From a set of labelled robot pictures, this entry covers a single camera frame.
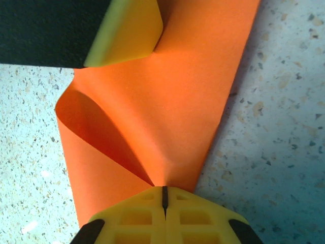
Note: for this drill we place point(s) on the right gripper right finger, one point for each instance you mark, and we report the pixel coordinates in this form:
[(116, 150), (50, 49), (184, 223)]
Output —
[(198, 218)]

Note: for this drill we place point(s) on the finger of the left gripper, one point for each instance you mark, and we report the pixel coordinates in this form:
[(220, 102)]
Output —
[(127, 33)]

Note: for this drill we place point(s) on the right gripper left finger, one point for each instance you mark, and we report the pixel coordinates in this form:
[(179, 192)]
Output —
[(132, 218)]

